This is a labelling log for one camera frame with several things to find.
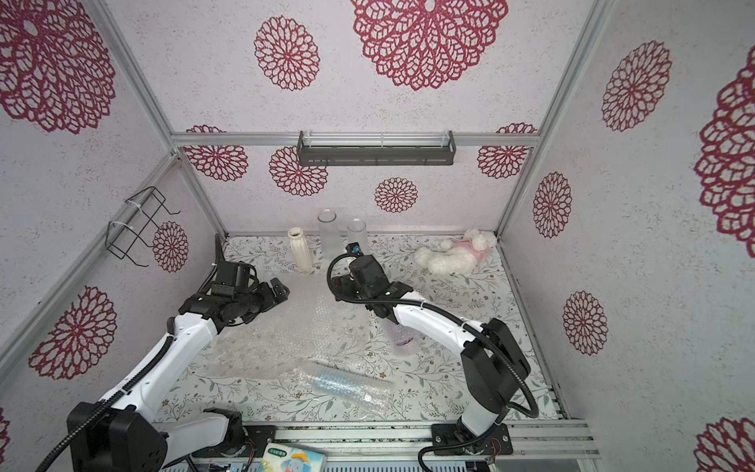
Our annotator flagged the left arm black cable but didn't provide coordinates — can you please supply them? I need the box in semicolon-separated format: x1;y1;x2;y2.
34;232;261;472

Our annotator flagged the tissue pack with cartoon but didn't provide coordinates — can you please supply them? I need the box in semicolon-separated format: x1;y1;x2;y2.
258;442;328;472

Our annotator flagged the black wall shelf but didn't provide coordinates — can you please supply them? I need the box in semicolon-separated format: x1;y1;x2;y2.
296;132;457;167

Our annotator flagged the white pink plush toy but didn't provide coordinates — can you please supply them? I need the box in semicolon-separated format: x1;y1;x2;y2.
414;229;497;277

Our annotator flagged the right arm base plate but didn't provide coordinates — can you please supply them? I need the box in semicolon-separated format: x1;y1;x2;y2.
431;422;513;456

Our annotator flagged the cream ribbed ceramic vase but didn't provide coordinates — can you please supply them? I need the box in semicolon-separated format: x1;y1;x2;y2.
287;227;313;271

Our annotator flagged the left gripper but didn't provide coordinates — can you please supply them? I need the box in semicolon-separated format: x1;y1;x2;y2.
236;277;291;326

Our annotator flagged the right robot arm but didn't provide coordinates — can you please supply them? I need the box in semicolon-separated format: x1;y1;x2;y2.
326;253;540;437

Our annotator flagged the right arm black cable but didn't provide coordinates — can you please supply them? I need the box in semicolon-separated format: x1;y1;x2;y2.
325;252;541;472

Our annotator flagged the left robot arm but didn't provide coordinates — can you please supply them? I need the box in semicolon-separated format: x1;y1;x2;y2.
45;262;290;471

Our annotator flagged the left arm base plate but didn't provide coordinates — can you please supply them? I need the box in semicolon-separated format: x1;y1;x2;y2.
204;425;277;458

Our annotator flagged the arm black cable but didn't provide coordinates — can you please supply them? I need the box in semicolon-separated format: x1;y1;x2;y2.
34;232;261;472
325;252;541;472

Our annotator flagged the black wire wall rack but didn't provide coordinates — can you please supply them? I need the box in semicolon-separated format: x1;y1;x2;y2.
104;186;180;269

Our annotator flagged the bubble item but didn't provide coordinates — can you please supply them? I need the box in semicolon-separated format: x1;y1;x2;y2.
279;277;393;375
299;362;393;412

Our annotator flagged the bubble item front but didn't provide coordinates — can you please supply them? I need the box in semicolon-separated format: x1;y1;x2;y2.
299;362;393;412

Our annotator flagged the bubble purple vase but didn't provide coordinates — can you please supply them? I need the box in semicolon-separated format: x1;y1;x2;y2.
381;319;422;357

